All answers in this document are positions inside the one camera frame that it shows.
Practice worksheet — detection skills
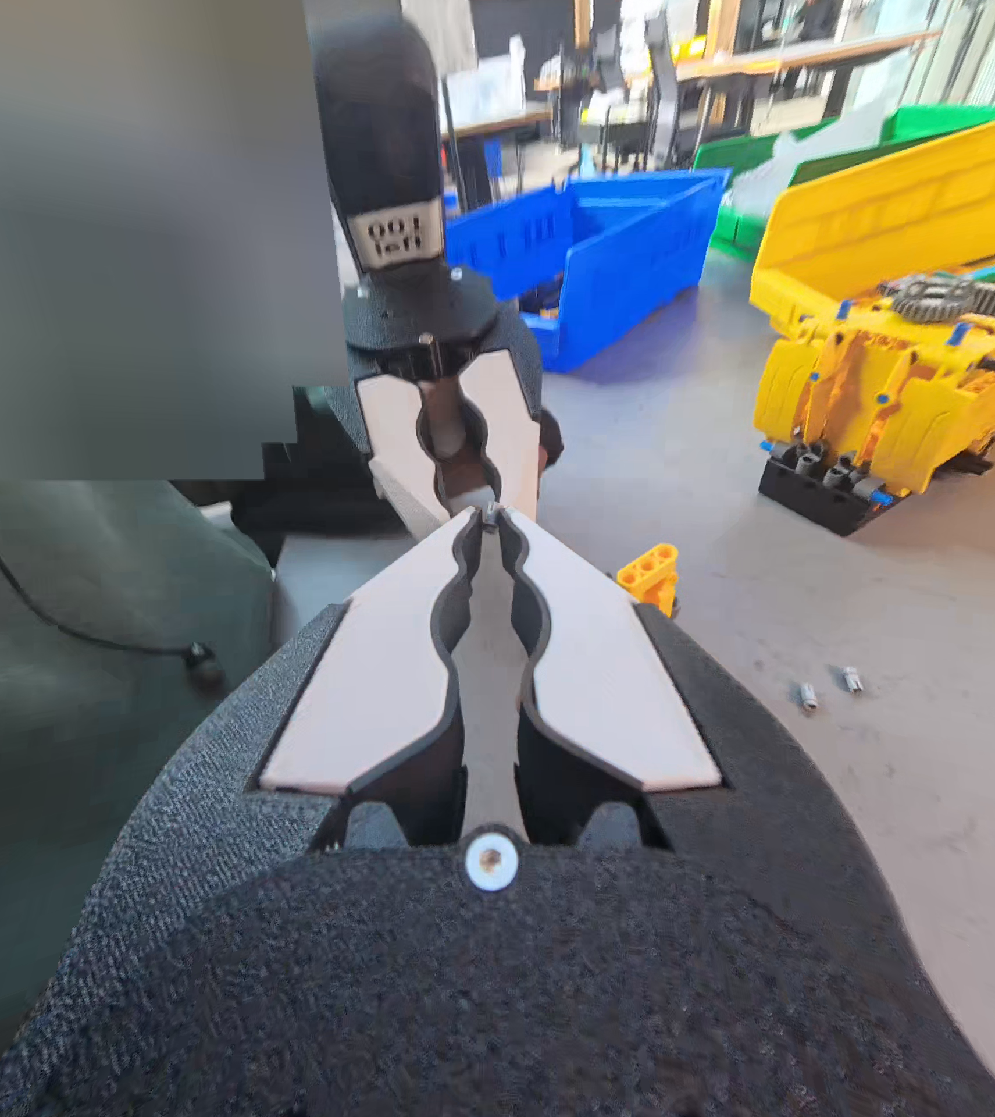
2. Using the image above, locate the wooden office desk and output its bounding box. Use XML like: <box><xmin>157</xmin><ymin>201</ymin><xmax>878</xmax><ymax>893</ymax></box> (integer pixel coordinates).
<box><xmin>676</xmin><ymin>30</ymin><xmax>943</xmax><ymax>84</ymax></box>

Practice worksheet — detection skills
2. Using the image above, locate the green plastic bin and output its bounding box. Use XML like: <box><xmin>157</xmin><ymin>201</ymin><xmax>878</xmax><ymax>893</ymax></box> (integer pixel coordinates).
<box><xmin>693</xmin><ymin>103</ymin><xmax>995</xmax><ymax>263</ymax></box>

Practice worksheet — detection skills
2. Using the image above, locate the black drawstring cord with bead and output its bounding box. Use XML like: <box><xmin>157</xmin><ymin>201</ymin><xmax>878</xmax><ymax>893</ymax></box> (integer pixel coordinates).
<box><xmin>0</xmin><ymin>484</ymin><xmax>223</xmax><ymax>691</ymax></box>

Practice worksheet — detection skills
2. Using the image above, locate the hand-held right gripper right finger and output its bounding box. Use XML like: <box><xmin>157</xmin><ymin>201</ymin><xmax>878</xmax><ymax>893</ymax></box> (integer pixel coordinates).
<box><xmin>497</xmin><ymin>508</ymin><xmax>722</xmax><ymax>846</ymax></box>

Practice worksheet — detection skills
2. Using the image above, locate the yellow lego panel piece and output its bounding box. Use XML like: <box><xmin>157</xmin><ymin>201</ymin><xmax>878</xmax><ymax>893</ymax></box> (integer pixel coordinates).
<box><xmin>616</xmin><ymin>543</ymin><xmax>682</xmax><ymax>619</ymax></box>

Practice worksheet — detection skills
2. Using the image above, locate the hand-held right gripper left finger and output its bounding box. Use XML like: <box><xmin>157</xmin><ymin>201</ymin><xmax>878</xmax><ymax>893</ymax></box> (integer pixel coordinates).
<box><xmin>259</xmin><ymin>506</ymin><xmax>485</xmax><ymax>846</ymax></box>

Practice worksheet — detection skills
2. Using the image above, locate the person's green sweatshirt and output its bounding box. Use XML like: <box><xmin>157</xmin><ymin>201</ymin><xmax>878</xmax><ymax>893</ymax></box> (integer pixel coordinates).
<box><xmin>0</xmin><ymin>480</ymin><xmax>276</xmax><ymax>1075</ymax></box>

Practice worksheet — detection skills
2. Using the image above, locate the clear bubble wrap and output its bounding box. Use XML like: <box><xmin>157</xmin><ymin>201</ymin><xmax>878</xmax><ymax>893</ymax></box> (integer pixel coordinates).
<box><xmin>724</xmin><ymin>113</ymin><xmax>882</xmax><ymax>228</ymax></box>

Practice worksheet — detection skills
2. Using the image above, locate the yellow lego vehicle model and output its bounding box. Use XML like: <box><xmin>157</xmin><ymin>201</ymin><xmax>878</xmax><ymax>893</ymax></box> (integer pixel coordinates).
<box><xmin>754</xmin><ymin>272</ymin><xmax>995</xmax><ymax>538</ymax></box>

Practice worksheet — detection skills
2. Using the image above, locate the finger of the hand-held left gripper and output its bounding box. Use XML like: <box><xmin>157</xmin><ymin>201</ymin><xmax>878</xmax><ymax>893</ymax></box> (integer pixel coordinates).
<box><xmin>356</xmin><ymin>373</ymin><xmax>455</xmax><ymax>539</ymax></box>
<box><xmin>459</xmin><ymin>349</ymin><xmax>542</xmax><ymax>525</ymax></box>

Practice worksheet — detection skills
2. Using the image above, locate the blue plastic bin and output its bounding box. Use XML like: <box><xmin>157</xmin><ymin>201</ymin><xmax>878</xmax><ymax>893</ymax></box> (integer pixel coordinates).
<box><xmin>445</xmin><ymin>168</ymin><xmax>732</xmax><ymax>373</ymax></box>

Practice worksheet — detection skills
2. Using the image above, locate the large yellow plastic bin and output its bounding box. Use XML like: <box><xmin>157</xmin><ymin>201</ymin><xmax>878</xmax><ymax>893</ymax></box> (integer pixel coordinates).
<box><xmin>750</xmin><ymin>103</ymin><xmax>995</xmax><ymax>411</ymax></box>

